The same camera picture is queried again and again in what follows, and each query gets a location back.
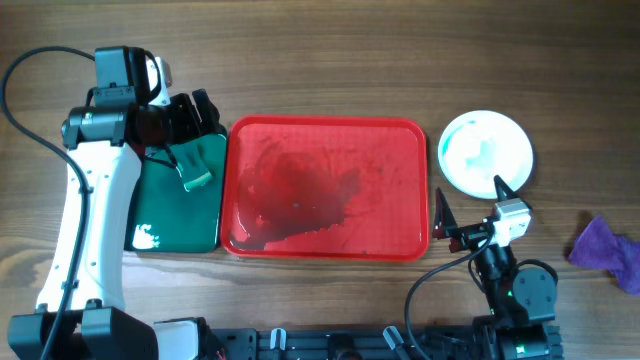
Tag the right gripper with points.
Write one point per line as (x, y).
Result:
(446, 225)

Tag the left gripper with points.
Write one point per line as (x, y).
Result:
(189, 126)

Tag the green sponge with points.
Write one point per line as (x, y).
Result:
(190, 165)

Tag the white plate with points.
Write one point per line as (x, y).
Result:
(477, 146)

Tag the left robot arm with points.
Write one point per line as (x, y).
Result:
(80, 312)

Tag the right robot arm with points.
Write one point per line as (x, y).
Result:
(521, 295)

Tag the red plastic tray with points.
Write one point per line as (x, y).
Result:
(325, 187)

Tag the dark green tray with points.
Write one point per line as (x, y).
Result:
(163, 216)

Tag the purple cloth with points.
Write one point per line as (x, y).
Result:
(599, 248)

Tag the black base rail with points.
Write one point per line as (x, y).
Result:
(340, 342)

